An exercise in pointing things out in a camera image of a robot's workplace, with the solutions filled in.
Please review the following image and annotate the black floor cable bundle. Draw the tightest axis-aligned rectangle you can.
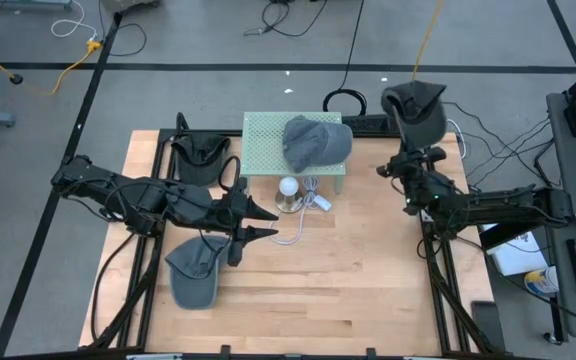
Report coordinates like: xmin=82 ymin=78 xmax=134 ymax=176
xmin=243 ymin=0 xmax=329 ymax=39

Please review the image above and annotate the green perforated metal stand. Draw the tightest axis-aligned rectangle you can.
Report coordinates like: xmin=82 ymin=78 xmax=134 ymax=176
xmin=240 ymin=111 xmax=348 ymax=195

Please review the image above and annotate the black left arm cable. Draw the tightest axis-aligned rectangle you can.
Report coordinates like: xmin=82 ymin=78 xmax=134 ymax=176
xmin=216 ymin=154 xmax=243 ymax=194

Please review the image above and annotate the black hanging cable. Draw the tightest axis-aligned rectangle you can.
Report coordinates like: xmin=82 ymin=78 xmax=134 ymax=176
xmin=322 ymin=0 xmax=368 ymax=117

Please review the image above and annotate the yellow extension cord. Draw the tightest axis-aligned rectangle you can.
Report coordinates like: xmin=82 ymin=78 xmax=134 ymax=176
xmin=411 ymin=0 xmax=444 ymax=82
xmin=0 ymin=37 xmax=103 ymax=97

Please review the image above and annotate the white cardboard box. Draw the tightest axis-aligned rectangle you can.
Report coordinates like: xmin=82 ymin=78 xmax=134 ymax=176
xmin=482 ymin=223 xmax=550 ymax=278

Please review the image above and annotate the white floor cable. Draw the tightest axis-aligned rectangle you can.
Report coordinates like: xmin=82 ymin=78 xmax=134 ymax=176
xmin=50 ymin=0 xmax=98 ymax=42

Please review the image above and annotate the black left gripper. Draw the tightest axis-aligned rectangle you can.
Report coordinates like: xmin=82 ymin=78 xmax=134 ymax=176
xmin=202 ymin=176 xmax=280 ymax=268

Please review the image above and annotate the black tablet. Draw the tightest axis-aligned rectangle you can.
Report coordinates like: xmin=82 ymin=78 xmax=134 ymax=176
xmin=477 ymin=219 xmax=537 ymax=251

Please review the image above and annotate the grey floor device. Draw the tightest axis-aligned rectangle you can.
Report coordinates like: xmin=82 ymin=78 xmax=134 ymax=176
xmin=100 ymin=0 xmax=162 ymax=14

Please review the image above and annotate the black phone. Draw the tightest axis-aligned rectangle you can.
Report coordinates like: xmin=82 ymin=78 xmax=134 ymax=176
xmin=470 ymin=299 xmax=508 ymax=355

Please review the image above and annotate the dark grey baseball cap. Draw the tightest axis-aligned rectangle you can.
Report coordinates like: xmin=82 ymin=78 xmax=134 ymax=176
xmin=380 ymin=80 xmax=448 ymax=151
xmin=171 ymin=132 xmax=232 ymax=189

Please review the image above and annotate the white lamp cable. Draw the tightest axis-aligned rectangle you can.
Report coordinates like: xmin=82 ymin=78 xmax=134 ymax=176
xmin=269 ymin=174 xmax=320 ymax=247

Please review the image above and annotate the black aluminium table frame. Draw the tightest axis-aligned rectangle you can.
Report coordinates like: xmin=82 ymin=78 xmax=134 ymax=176
xmin=77 ymin=112 xmax=512 ymax=360

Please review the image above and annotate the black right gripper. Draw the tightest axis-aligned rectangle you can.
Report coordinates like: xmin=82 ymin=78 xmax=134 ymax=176
xmin=376 ymin=101 xmax=449 ymax=187

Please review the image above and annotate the white printed tape roll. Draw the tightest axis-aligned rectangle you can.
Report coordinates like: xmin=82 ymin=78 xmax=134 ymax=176
xmin=523 ymin=266 xmax=561 ymax=298

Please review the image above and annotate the black power strip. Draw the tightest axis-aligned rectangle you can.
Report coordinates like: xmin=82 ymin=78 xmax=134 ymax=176
xmin=341 ymin=114 xmax=400 ymax=138

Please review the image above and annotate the white light bulb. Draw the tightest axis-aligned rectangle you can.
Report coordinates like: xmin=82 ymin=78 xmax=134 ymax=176
xmin=278 ymin=176 xmax=301 ymax=198

